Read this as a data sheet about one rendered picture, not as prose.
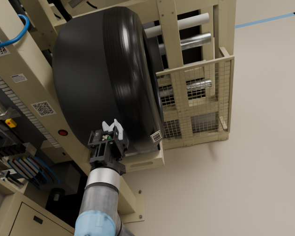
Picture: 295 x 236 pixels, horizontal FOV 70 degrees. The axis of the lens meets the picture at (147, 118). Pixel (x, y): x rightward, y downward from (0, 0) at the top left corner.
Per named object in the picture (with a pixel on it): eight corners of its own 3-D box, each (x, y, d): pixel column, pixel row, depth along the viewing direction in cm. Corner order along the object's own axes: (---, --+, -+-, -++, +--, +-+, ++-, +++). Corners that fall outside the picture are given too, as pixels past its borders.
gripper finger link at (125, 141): (128, 129, 63) (126, 151, 56) (129, 132, 64) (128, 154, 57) (113, 132, 63) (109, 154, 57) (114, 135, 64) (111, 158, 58)
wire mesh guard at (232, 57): (123, 152, 181) (88, 89, 133) (123, 150, 182) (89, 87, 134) (230, 133, 169) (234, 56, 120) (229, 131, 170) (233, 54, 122)
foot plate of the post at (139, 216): (112, 224, 170) (111, 224, 169) (114, 193, 189) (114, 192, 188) (144, 220, 167) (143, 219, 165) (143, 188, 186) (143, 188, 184)
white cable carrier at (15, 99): (55, 148, 110) (-15, 72, 77) (57, 140, 113) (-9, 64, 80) (62, 146, 109) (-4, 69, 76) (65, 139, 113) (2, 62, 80)
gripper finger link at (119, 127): (120, 108, 64) (117, 129, 57) (126, 123, 68) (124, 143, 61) (110, 111, 65) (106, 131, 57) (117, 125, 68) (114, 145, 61)
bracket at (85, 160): (90, 173, 106) (81, 163, 99) (99, 118, 134) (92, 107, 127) (96, 173, 105) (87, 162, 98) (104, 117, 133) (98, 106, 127)
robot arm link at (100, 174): (123, 198, 48) (90, 202, 50) (124, 180, 52) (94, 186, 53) (112, 179, 44) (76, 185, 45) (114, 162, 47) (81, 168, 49)
